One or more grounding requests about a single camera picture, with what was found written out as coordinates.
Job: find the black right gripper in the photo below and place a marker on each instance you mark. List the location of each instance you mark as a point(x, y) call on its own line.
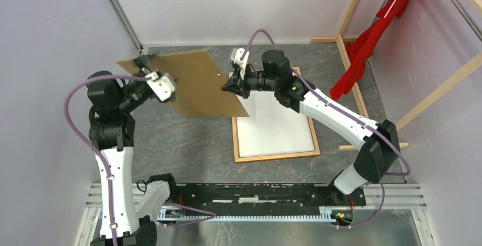
point(238, 85)

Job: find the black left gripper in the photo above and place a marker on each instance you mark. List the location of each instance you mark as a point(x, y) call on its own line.
point(141, 62)

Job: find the brown fibreboard backing board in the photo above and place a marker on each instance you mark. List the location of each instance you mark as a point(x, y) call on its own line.
point(198, 85)

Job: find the plant window photo print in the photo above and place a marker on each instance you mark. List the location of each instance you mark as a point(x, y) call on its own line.
point(275, 127)

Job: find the golden wooden picture frame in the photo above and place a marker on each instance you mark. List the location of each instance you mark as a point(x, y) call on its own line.
point(275, 156)

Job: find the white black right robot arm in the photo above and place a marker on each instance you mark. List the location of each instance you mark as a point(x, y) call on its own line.
point(376, 142)

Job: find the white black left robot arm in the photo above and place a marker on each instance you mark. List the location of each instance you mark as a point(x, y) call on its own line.
point(111, 132)

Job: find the light wooden beam structure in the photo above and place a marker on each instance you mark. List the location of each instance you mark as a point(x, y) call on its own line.
point(461, 74)

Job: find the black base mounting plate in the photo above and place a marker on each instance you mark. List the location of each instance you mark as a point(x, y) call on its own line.
point(262, 199)

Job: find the red cloth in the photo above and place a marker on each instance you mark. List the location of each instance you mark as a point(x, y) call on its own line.
point(364, 46)

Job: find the left controller board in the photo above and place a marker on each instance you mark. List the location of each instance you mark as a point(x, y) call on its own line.
point(174, 213)

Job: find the controller board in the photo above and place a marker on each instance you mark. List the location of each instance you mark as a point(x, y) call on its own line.
point(174, 213)
point(342, 218)

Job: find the right controller board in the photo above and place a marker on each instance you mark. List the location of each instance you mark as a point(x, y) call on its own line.
point(342, 218)

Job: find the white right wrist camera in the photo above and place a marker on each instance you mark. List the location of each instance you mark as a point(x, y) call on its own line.
point(239, 58)

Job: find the aluminium rail frame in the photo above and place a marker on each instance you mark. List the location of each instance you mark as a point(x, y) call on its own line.
point(116, 5)

